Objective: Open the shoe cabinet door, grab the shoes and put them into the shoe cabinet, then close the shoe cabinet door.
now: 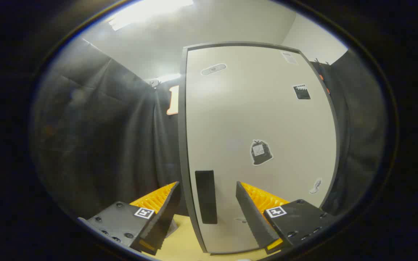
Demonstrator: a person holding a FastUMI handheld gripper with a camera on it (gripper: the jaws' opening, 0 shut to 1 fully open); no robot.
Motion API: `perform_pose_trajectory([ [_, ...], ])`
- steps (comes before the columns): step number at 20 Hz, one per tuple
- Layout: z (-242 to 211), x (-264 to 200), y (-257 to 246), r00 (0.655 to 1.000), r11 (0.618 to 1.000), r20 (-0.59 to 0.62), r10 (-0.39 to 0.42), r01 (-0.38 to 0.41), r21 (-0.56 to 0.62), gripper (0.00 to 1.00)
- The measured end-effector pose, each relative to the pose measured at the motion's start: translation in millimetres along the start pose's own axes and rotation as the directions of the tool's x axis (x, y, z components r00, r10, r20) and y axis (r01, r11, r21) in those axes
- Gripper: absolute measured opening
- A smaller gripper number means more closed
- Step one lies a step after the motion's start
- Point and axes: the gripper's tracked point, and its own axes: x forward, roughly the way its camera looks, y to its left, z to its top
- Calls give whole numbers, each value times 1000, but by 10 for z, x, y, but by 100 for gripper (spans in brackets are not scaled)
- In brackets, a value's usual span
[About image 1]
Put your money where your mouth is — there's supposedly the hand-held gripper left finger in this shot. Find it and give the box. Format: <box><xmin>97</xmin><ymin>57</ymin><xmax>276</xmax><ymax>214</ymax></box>
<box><xmin>78</xmin><ymin>181</ymin><xmax>181</xmax><ymax>256</ymax></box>

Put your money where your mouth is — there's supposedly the black backdrop cloth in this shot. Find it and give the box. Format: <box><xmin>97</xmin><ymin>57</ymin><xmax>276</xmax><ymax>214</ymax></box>
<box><xmin>31</xmin><ymin>36</ymin><xmax>389</xmax><ymax>221</ymax></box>

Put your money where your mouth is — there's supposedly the grey shoe cabinet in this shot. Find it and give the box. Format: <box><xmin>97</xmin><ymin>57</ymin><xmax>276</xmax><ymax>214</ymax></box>
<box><xmin>178</xmin><ymin>41</ymin><xmax>341</xmax><ymax>254</ymax></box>

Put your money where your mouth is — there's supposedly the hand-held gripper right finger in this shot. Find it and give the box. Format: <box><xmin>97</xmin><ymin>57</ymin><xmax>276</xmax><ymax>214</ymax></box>
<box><xmin>235</xmin><ymin>181</ymin><xmax>340</xmax><ymax>255</ymax></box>

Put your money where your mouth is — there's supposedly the black door handle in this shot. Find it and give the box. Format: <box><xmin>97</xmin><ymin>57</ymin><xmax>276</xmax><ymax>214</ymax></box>
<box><xmin>195</xmin><ymin>170</ymin><xmax>218</xmax><ymax>224</ymax></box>

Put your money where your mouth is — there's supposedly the white shoe cabinet door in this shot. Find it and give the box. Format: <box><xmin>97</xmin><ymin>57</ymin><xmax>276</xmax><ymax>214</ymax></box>
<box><xmin>186</xmin><ymin>45</ymin><xmax>337</xmax><ymax>253</ymax></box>

